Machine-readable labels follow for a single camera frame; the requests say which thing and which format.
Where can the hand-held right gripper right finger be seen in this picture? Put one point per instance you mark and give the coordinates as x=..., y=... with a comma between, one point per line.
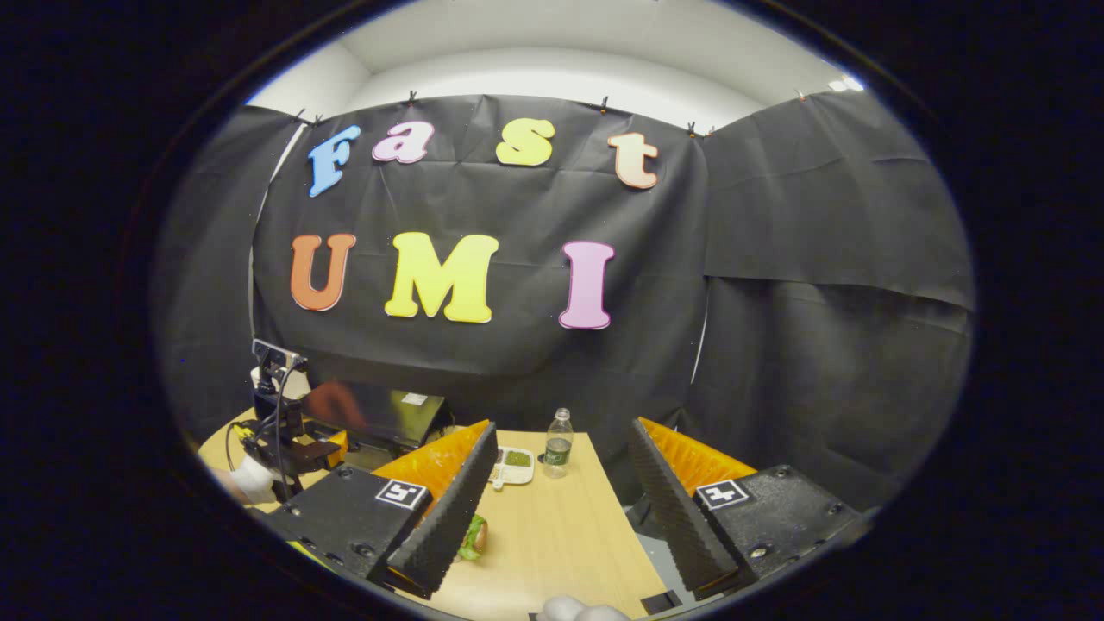
x=673, y=509

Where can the clear plastic water bottle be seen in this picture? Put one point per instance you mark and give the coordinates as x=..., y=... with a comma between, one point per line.
x=558, y=448

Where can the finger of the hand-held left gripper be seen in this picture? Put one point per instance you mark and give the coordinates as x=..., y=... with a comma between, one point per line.
x=335, y=448

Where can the black electric oven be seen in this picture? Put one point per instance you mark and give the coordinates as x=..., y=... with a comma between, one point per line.
x=405, y=414

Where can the small ceiling light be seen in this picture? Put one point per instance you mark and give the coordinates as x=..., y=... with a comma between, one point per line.
x=849, y=84

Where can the white toaster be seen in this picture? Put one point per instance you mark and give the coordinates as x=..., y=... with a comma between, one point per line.
x=299, y=386

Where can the lettuce sandwich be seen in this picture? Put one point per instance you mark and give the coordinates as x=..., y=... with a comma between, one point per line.
x=474, y=539

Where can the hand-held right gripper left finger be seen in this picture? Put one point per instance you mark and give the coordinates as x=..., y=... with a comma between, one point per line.
x=457, y=509

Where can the white sectioned grain dish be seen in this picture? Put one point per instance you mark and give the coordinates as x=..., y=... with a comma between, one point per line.
x=517, y=461

